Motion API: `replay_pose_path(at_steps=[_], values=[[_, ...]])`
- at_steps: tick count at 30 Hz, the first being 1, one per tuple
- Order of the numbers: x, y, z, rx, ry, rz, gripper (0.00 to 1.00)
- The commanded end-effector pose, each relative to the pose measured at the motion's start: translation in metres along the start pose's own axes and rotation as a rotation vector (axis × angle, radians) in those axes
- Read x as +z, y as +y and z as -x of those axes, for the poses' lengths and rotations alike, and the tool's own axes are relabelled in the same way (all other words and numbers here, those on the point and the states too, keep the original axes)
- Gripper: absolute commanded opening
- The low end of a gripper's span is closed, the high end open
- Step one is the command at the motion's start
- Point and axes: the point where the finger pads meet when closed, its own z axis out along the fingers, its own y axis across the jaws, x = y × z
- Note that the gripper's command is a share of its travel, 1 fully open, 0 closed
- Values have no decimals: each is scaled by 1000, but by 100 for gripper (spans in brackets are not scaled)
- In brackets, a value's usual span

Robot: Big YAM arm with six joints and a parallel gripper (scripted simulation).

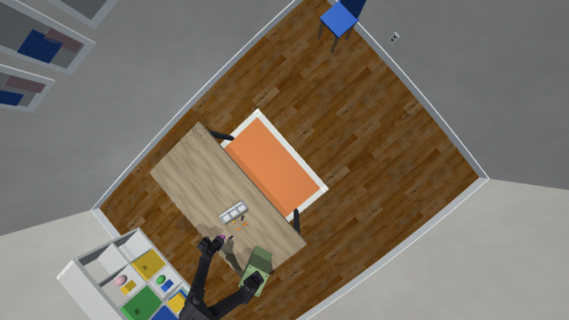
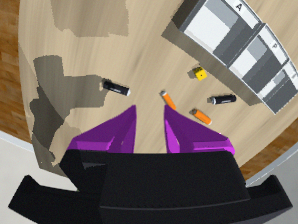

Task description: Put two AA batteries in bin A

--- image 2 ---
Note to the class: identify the grey three-compartment bin rack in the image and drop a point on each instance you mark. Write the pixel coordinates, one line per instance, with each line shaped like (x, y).
(226, 35)

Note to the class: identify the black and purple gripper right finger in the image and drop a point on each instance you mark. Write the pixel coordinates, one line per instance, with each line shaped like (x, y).
(192, 136)

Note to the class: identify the black aa battery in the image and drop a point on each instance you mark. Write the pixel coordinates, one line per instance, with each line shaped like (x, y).
(116, 88)
(223, 99)

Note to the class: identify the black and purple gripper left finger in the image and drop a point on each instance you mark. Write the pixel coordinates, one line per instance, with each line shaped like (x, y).
(109, 135)

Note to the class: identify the orange battery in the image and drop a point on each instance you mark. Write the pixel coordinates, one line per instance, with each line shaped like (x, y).
(168, 100)
(202, 117)

